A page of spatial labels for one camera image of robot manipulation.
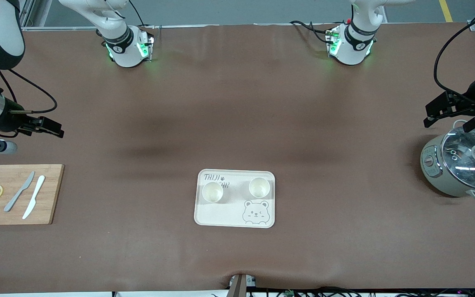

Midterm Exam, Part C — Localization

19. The thin black base cable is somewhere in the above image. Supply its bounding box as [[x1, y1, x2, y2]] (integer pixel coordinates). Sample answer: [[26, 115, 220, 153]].
[[128, 0, 146, 27]]

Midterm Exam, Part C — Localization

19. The glass pot lid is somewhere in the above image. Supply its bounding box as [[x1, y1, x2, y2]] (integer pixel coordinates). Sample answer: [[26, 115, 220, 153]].
[[441, 127, 475, 191]]

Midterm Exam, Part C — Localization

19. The aluminium frame rail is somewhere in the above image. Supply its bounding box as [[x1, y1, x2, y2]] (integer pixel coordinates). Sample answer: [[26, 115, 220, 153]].
[[19, 0, 98, 32]]

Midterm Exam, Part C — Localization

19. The brown table mat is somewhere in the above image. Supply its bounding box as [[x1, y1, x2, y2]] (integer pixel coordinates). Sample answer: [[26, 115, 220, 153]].
[[0, 23, 475, 294]]

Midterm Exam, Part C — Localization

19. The black base cable bundle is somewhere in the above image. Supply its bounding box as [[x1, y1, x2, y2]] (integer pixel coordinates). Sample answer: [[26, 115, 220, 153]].
[[290, 20, 333, 44]]

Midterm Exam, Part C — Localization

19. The cream bear print tray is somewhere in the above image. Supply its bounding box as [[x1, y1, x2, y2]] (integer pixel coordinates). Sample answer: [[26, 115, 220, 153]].
[[194, 169, 275, 229]]

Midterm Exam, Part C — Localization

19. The grey-green electric pot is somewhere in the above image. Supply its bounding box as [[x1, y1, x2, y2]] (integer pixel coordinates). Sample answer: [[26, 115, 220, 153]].
[[420, 120, 475, 202]]

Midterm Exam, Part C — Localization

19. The bamboo cutting board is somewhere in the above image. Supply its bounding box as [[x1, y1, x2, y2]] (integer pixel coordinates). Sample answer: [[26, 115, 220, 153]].
[[0, 164, 65, 226]]

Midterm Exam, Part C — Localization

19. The white IKEA cup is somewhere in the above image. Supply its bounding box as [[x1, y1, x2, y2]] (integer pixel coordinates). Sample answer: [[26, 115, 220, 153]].
[[202, 181, 224, 203], [249, 177, 271, 198]]

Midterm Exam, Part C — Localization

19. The white plastic knife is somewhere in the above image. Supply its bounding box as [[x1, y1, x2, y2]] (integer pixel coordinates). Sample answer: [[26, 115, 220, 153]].
[[22, 175, 46, 220]]

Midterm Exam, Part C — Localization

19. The metal table edge clamp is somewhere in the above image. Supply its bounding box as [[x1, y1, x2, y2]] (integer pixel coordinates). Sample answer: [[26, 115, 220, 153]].
[[228, 274, 257, 297]]

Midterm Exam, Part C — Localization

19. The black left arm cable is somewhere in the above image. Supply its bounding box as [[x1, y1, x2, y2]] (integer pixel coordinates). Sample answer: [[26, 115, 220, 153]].
[[433, 0, 475, 104]]

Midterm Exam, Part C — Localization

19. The grey plastic knife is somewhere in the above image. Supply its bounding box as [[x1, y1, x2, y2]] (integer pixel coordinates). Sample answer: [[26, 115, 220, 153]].
[[4, 171, 35, 212]]

